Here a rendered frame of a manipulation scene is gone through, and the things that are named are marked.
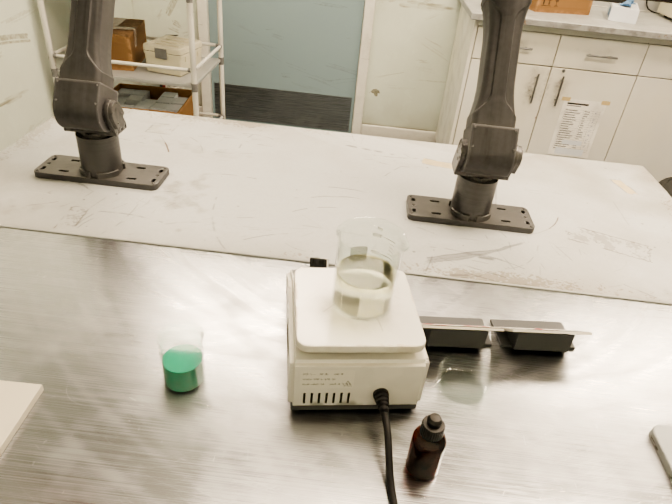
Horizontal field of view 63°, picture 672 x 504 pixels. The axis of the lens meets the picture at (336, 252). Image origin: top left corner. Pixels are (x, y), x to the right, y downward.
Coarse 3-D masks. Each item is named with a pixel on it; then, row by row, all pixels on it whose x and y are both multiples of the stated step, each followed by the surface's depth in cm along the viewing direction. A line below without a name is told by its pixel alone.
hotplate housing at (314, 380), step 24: (288, 288) 58; (288, 312) 56; (288, 336) 54; (288, 360) 52; (312, 360) 49; (336, 360) 49; (360, 360) 50; (384, 360) 50; (408, 360) 50; (288, 384) 51; (312, 384) 50; (336, 384) 50; (360, 384) 51; (384, 384) 51; (408, 384) 51; (312, 408) 53; (336, 408) 53; (360, 408) 53; (384, 408) 50; (408, 408) 54
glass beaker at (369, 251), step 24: (360, 240) 53; (384, 240) 52; (336, 264) 50; (360, 264) 47; (384, 264) 47; (336, 288) 51; (360, 288) 49; (384, 288) 49; (360, 312) 50; (384, 312) 51
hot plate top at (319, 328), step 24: (312, 288) 55; (408, 288) 56; (312, 312) 52; (336, 312) 52; (408, 312) 53; (312, 336) 49; (336, 336) 49; (360, 336) 49; (384, 336) 50; (408, 336) 50
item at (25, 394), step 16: (0, 384) 51; (16, 384) 52; (32, 384) 52; (0, 400) 50; (16, 400) 50; (32, 400) 50; (0, 416) 49; (16, 416) 49; (0, 432) 47; (0, 448) 46
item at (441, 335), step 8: (424, 320) 65; (432, 320) 65; (440, 320) 65; (448, 320) 65; (456, 320) 66; (464, 320) 66; (472, 320) 66; (480, 320) 66; (424, 328) 63; (432, 328) 62; (440, 328) 59; (448, 328) 59; (456, 328) 59; (464, 328) 59; (472, 328) 59; (480, 328) 59; (488, 328) 59; (496, 328) 59; (432, 336) 60; (440, 336) 60; (448, 336) 61; (456, 336) 61; (464, 336) 61; (472, 336) 61; (480, 336) 61; (488, 336) 64; (432, 344) 61; (440, 344) 61; (448, 344) 61; (456, 344) 61; (464, 344) 61; (472, 344) 61; (480, 344) 61; (488, 344) 63
